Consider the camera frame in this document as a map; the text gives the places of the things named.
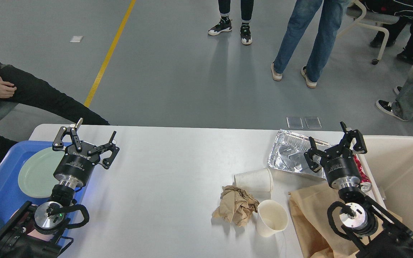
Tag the beige plastic bin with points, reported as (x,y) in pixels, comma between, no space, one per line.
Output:
(389,164)

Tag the floor plate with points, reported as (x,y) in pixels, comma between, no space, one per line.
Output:
(313,122)
(295,122)

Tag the left floor plate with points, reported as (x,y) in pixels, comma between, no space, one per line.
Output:
(295,122)

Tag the lying white paper cup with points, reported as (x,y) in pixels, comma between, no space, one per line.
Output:
(256,181)

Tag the upright white paper cup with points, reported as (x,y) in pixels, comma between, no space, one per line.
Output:
(272,218)

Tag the grey office chair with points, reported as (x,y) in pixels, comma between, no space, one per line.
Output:
(6,107)

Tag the person in striped trousers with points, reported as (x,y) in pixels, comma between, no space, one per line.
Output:
(403,9)

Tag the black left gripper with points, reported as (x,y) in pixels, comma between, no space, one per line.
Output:
(77,166)

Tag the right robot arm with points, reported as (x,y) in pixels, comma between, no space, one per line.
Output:
(357,217)

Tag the aluminium foil tray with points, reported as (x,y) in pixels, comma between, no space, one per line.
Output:
(287,154)

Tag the seated person in black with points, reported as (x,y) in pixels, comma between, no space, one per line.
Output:
(22,87)

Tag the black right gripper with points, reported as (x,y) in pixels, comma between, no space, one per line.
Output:
(341,168)

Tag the crushed red can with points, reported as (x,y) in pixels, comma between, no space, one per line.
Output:
(365,184)

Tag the pink mug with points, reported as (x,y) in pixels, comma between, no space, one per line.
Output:
(30,229)

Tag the brown paper bag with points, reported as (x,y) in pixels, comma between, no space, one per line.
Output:
(308,209)

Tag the white rolling chair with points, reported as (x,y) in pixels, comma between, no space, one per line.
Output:
(368,19)

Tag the blue plastic tray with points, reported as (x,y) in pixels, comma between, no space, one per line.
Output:
(11,196)

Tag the right floor plate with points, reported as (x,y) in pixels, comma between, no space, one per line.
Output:
(313,122)

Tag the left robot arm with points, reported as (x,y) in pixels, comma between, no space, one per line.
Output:
(60,212)

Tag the green plate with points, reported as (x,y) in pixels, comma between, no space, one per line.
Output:
(36,177)

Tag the crumpled brown paper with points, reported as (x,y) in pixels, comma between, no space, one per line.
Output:
(236,205)

